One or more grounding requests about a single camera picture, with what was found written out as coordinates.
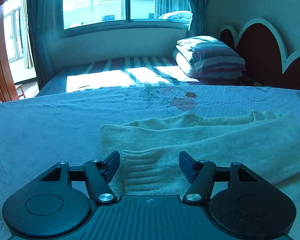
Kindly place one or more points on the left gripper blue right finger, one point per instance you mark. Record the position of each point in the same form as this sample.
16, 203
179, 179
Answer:
200, 175

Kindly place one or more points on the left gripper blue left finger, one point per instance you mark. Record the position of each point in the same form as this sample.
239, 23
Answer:
98, 175

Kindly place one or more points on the cream knit sweater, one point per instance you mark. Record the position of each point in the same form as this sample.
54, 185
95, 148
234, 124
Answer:
267, 143

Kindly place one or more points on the red heart-shaped headboard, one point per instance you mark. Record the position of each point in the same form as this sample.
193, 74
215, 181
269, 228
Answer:
266, 59

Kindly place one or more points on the floral white bed sheet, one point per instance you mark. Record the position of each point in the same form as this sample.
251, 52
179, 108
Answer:
39, 132

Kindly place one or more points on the striped mattress sheet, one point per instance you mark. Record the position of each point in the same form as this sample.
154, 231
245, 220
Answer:
124, 72

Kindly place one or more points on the striped folded quilt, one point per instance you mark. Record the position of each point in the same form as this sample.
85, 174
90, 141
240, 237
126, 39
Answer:
206, 57

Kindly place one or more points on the pillow on window sill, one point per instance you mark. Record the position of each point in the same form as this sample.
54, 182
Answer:
177, 16

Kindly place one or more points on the dark curtain left of window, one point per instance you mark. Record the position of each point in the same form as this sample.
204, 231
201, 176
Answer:
44, 20

